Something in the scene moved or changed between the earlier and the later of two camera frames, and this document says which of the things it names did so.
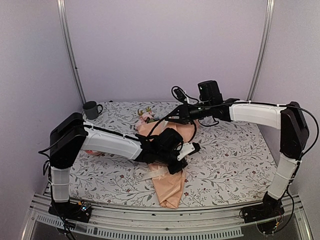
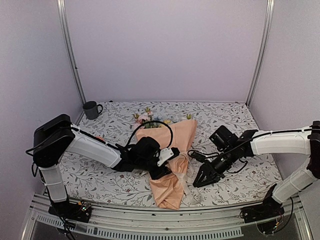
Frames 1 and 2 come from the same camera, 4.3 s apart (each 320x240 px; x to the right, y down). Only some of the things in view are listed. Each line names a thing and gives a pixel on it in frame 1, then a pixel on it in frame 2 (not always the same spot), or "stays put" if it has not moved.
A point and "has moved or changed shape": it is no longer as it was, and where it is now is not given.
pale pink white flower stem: [145, 116] has moved or changed shape
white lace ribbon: [159, 173] has moved or changed shape
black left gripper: [174, 169] → [161, 172]
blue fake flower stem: [158, 117] stays put
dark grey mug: [92, 110] stays put
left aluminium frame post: [64, 27] stays put
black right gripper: [178, 109] → [203, 168]
